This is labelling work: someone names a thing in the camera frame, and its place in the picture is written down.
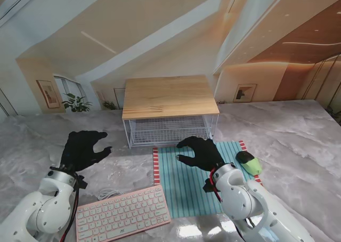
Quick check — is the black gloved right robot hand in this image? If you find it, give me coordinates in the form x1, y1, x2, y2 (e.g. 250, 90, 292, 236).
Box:
175, 136, 226, 173

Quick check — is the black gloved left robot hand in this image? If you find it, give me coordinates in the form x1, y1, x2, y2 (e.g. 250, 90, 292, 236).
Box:
60, 131, 113, 173

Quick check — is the teal striped mouse pad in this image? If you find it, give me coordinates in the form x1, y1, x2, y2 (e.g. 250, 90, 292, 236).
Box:
152, 140, 264, 219

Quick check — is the white wire drawer basket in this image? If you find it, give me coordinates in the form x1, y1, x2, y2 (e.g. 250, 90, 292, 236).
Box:
129, 116, 214, 148

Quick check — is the pink white keyboard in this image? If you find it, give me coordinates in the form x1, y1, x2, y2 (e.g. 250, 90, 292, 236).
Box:
75, 184, 172, 242

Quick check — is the small green object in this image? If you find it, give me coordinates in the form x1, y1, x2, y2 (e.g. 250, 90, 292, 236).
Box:
241, 157, 263, 175

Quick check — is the red black right wrist cable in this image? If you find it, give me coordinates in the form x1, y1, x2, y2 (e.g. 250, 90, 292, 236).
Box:
202, 168, 256, 240

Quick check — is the red black wrist cable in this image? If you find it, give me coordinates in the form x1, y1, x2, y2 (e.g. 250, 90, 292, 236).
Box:
202, 168, 256, 240
60, 174, 88, 242

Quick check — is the red black left wrist cable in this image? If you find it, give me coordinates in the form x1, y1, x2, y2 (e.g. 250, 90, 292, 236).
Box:
60, 174, 88, 242

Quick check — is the white keyboard cable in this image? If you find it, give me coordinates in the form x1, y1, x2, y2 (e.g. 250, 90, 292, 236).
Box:
97, 188, 126, 201

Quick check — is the wooden top wire organizer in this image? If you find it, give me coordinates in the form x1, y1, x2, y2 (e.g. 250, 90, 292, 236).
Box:
121, 75, 221, 149

